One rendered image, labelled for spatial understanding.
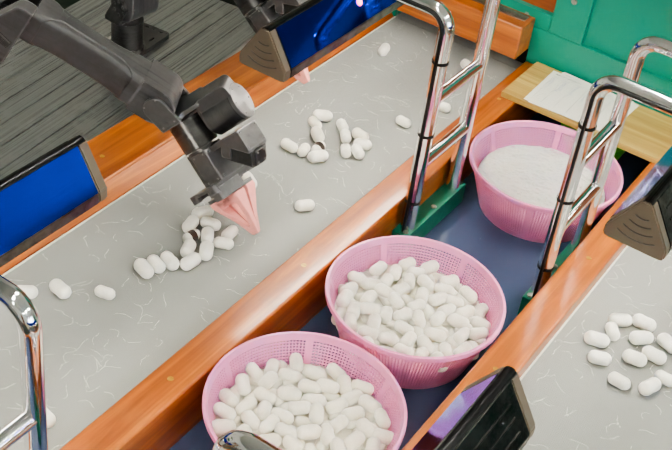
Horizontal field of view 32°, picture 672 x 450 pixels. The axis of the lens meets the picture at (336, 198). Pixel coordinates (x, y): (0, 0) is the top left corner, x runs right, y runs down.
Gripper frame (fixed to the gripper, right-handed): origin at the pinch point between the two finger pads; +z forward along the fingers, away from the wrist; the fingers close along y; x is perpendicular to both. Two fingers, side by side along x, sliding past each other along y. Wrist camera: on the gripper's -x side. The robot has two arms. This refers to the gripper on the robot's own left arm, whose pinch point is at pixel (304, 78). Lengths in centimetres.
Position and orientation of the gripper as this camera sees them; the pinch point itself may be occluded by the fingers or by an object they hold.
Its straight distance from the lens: 209.0
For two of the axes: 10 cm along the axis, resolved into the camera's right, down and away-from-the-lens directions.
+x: -6.2, 3.3, 7.1
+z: 5.5, 8.3, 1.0
